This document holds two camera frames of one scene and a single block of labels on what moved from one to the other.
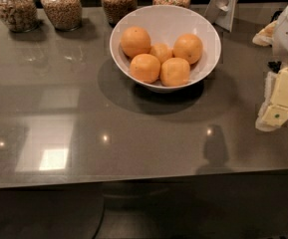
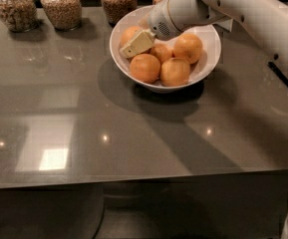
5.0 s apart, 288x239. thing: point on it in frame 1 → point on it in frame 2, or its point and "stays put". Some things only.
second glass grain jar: x=62 y=4 stays put
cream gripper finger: x=265 y=37 → x=144 y=22
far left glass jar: x=16 y=7 stays put
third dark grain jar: x=118 y=1 stays put
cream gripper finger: x=283 y=95 → x=139 y=43
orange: x=188 y=46 stays put
